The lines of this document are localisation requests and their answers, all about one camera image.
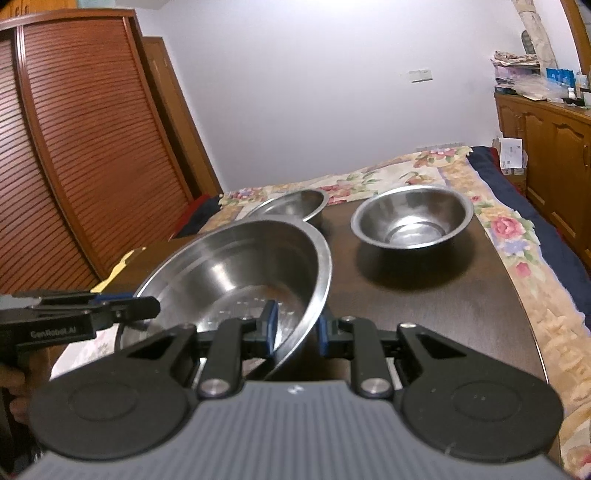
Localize wooden window frame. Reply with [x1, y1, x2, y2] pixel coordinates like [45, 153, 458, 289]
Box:
[561, 0, 591, 75]

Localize large steel bowl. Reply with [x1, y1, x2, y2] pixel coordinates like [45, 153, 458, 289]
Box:
[121, 219, 333, 384]

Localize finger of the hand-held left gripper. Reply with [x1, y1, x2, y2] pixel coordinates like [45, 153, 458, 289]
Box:
[95, 296, 161, 330]
[91, 290, 140, 306]

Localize white cardboard box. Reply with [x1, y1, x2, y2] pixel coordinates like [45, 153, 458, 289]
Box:
[492, 136, 527, 178]

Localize clear plastic bags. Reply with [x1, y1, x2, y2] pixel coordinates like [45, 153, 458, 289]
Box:
[512, 76, 564, 100]

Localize cream patterned curtain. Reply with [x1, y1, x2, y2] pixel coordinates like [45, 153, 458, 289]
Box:
[517, 0, 557, 68]

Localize wooden cabinet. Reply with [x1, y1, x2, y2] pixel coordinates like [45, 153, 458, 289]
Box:
[494, 90, 591, 264]

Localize small steel bowl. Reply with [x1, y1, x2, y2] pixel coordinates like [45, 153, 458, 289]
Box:
[240, 188, 329, 229]

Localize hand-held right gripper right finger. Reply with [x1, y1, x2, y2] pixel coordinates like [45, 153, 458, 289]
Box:
[318, 314, 472, 400]

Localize large floral square plate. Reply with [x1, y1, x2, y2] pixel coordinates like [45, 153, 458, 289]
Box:
[50, 323, 125, 381]

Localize red and dark cloth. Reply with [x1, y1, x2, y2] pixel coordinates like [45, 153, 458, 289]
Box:
[168, 194, 222, 241]

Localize person's left hand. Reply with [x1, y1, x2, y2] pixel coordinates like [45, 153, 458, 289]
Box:
[0, 364, 40, 423]

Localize dark blue blanket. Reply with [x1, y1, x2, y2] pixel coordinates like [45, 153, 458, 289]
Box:
[466, 145, 591, 289]

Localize pile of folded cloths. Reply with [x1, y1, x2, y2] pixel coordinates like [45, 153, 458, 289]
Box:
[490, 50, 541, 88]

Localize medium steel bowl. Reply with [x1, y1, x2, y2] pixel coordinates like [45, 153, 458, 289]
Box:
[351, 185, 475, 250]

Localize wooden slatted wardrobe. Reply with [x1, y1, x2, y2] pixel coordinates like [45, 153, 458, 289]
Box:
[0, 9, 223, 296]

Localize row of small bottles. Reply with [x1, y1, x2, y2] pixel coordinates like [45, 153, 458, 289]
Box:
[568, 74, 591, 109]

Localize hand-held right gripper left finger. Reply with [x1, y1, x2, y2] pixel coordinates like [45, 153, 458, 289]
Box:
[115, 300, 279, 400]

